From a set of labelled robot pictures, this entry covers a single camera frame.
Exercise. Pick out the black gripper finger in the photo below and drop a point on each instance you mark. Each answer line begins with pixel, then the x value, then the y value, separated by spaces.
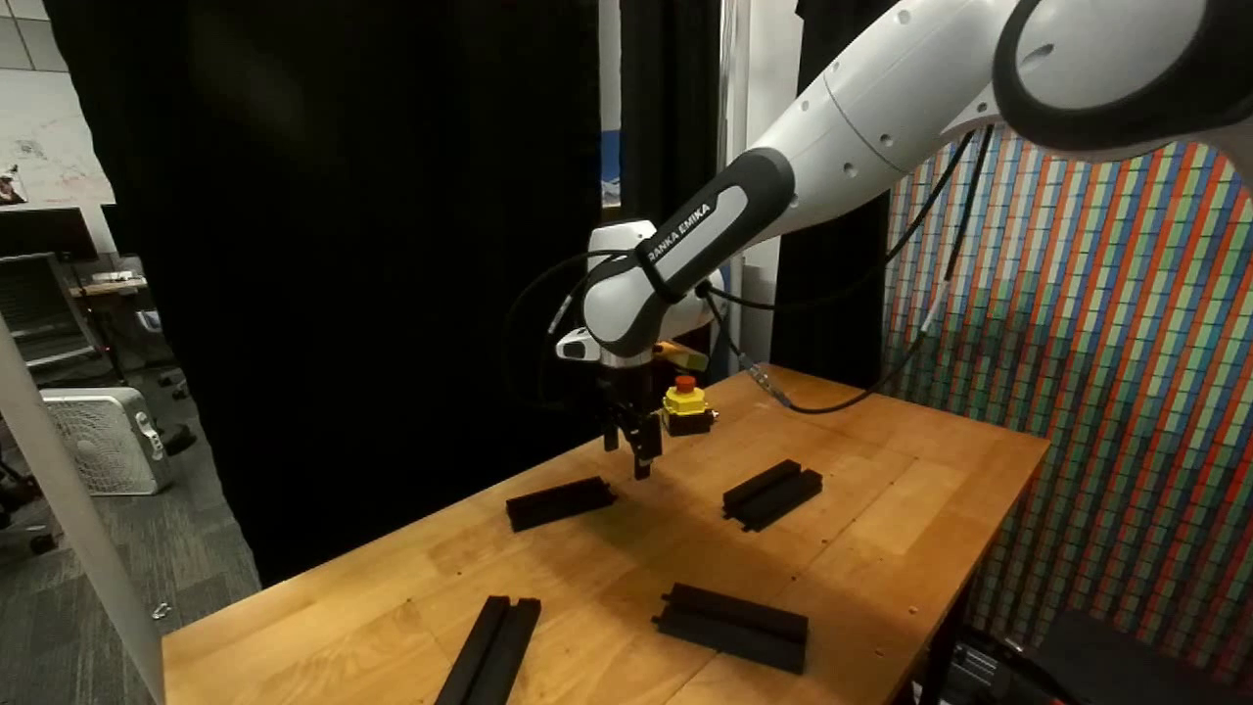
pixel 645 447
pixel 609 436

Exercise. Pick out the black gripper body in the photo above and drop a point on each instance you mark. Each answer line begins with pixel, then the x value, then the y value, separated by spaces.
pixel 630 394

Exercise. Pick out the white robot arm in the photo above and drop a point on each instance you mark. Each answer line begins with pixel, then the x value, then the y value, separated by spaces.
pixel 1087 79

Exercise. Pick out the black curtain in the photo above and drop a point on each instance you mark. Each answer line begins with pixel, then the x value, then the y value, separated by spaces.
pixel 355 222

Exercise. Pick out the white box on floor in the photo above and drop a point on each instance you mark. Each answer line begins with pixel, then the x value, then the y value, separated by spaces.
pixel 112 441

